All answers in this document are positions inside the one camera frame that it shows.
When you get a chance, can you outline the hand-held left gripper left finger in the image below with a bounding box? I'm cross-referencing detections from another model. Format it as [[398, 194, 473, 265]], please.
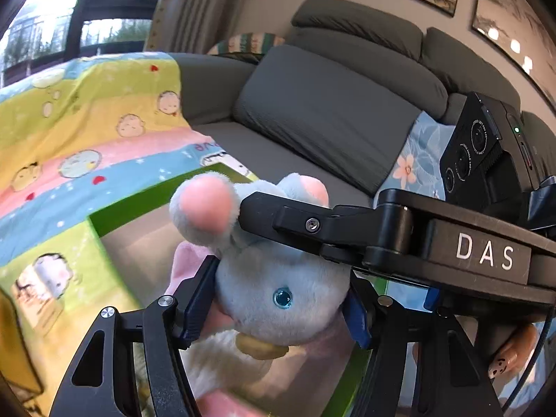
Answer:
[[51, 254, 220, 417]]

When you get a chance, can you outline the striped cushion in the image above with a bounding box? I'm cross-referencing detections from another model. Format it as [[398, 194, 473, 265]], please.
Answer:
[[207, 31, 285, 57]]

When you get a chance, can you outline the grey sofa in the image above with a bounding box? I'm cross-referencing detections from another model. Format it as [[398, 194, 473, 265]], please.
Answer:
[[178, 0, 556, 209]]

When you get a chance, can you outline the blue floral pillow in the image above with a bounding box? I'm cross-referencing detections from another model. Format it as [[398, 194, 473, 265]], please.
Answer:
[[374, 111, 457, 209]]

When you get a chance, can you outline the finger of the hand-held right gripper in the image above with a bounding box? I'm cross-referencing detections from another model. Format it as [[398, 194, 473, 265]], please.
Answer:
[[238, 192, 379, 267]]

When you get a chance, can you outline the cartoon printed blanket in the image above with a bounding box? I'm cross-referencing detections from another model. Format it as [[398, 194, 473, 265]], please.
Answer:
[[0, 51, 261, 396]]

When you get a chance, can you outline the person's right hand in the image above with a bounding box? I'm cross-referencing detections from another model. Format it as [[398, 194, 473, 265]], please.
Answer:
[[489, 324, 543, 381]]

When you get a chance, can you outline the grey plush mouse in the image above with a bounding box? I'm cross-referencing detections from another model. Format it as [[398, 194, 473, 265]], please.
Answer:
[[169, 173, 354, 417]]

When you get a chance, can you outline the grey sofa cushion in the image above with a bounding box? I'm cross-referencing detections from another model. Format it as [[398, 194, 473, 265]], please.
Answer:
[[232, 43, 422, 196]]

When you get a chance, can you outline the black cable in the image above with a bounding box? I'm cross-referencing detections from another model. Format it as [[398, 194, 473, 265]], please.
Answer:
[[499, 308, 550, 413]]

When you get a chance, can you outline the green box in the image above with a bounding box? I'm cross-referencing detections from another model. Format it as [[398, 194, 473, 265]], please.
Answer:
[[87, 163, 387, 417]]

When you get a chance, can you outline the grey curtain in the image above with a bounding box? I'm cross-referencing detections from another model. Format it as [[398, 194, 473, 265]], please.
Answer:
[[145, 0, 261, 55]]

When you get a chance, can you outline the black framed window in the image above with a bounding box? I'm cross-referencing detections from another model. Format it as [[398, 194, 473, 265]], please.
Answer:
[[0, 0, 174, 83]]

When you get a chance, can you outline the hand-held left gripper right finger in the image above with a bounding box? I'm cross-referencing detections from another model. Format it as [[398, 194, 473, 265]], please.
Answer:
[[343, 269, 505, 417]]

